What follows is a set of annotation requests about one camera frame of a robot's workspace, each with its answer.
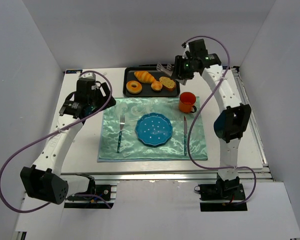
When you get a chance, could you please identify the aluminium table frame rail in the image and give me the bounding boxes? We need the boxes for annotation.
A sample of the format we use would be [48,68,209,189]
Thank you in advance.
[231,66,275,182]

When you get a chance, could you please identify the green satin placemat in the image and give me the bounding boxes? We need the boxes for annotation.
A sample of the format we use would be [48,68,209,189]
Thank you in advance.
[98,97,208,162]

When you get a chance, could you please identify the fork with teal handle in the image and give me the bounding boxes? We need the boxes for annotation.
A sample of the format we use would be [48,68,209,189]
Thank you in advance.
[116,114,125,153]

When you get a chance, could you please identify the blue label left corner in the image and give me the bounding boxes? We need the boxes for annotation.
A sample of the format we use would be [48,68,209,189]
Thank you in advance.
[65,69,83,74]

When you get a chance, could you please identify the small round bun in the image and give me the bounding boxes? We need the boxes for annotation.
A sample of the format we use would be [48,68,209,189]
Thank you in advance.
[151,81,163,92]

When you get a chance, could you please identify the croissant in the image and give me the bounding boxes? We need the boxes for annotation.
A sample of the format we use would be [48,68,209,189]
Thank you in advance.
[134,71,156,84]

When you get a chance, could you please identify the blue dotted plate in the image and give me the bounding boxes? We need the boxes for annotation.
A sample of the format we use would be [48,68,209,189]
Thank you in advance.
[135,112,173,147]

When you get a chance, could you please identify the bread slice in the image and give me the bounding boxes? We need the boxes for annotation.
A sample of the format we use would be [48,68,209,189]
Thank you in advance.
[159,76,177,92]

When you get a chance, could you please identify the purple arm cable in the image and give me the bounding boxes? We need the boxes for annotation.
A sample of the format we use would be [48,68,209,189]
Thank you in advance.
[0,70,113,214]
[182,35,257,206]

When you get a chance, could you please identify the glazed donut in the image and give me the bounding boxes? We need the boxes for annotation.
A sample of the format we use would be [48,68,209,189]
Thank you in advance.
[126,80,143,95]

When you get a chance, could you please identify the black baking tray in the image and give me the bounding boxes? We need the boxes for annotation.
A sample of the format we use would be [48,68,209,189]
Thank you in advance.
[122,66,180,98]

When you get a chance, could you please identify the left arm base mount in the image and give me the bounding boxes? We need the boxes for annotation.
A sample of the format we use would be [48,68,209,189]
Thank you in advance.
[63,174,116,209]

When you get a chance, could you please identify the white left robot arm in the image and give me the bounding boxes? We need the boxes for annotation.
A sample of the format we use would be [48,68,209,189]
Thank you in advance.
[20,71,116,205]

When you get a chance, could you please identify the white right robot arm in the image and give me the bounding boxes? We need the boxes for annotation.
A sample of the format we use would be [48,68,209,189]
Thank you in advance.
[171,36,252,198]

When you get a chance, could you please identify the orange enamel mug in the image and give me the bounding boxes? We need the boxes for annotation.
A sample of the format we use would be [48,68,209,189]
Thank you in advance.
[178,92,197,114]

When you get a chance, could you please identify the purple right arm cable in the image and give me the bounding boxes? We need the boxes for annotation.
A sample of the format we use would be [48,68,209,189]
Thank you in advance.
[182,35,257,206]

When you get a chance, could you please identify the knife with teal handle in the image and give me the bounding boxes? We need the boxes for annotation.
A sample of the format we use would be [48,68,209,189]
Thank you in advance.
[183,115,188,156]

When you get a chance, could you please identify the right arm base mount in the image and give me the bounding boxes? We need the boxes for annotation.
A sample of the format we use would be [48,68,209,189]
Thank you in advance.
[193,175,248,212]

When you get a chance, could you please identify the metal serving tongs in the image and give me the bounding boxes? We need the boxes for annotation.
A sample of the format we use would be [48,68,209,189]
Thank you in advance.
[156,62,174,77]

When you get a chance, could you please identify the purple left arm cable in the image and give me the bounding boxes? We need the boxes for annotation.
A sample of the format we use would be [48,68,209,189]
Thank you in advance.
[0,70,113,214]

